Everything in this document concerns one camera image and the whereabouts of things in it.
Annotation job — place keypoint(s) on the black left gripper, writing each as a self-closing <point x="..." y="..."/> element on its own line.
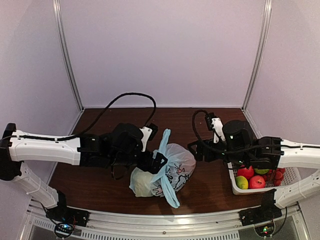
<point x="156" y="165"/>

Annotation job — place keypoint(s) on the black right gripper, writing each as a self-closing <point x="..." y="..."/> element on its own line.
<point x="198" y="156"/>

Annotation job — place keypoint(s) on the light blue plastic bag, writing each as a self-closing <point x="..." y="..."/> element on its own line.
<point x="174" y="175"/>

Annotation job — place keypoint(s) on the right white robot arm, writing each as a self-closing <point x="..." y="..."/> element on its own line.
<point x="275" y="152"/>

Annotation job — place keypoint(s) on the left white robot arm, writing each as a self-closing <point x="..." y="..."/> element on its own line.
<point x="17" y="147"/>

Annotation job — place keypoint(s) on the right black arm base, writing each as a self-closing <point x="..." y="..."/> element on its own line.
<point x="267" y="210"/>

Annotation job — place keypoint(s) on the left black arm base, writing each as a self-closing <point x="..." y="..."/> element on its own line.
<point x="65" y="214"/>

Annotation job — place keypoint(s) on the pale yellow fruit in bag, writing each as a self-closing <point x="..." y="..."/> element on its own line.
<point x="141" y="183"/>

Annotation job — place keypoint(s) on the small green yellow fruit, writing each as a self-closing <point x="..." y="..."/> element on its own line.
<point x="242" y="182"/>

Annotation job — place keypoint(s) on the red apple back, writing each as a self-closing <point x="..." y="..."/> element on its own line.
<point x="248" y="173"/>

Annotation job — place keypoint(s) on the red apple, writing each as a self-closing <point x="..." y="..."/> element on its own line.
<point x="256" y="182"/>
<point x="248" y="173"/>

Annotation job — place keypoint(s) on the large green apple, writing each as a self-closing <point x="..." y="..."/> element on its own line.
<point x="261" y="171"/>

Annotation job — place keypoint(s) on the red apple front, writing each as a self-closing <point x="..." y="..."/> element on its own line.
<point x="256" y="182"/>

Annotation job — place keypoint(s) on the white plastic basket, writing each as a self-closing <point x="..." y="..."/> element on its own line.
<point x="291" y="176"/>

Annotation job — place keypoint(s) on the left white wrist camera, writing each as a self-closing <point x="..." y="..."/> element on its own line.
<point x="149" y="133"/>

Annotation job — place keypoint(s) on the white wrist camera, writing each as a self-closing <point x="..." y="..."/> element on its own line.
<point x="215" y="124"/>
<point x="149" y="133"/>

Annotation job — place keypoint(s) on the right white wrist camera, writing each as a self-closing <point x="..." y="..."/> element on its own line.
<point x="215" y="124"/>

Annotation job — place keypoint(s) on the aluminium front rail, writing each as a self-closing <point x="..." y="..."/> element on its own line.
<point x="225" y="225"/>

